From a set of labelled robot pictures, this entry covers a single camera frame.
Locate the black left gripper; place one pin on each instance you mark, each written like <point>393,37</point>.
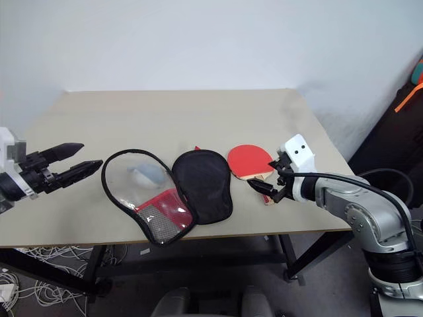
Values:
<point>39,175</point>

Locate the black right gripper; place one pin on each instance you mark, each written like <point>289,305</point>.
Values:
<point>285,185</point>

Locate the red table tennis paddle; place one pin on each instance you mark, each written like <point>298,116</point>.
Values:
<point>246,160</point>

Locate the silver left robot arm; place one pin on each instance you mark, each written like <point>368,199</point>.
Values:
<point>8,189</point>

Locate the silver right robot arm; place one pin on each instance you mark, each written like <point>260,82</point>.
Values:
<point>363,214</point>

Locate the black background equipment panel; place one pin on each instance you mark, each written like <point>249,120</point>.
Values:
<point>390,142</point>

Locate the white power strip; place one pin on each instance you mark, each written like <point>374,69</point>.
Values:
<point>6,293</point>

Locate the grey rounded shape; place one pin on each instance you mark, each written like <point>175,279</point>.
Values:
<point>172,303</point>

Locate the teal round object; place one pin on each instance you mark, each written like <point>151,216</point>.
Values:
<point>418,72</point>

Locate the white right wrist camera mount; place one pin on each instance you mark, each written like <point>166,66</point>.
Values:
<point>299,153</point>

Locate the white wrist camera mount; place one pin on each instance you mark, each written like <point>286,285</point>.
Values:
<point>299,153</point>
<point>5,140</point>

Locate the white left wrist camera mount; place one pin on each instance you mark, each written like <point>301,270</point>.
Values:
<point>5,140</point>

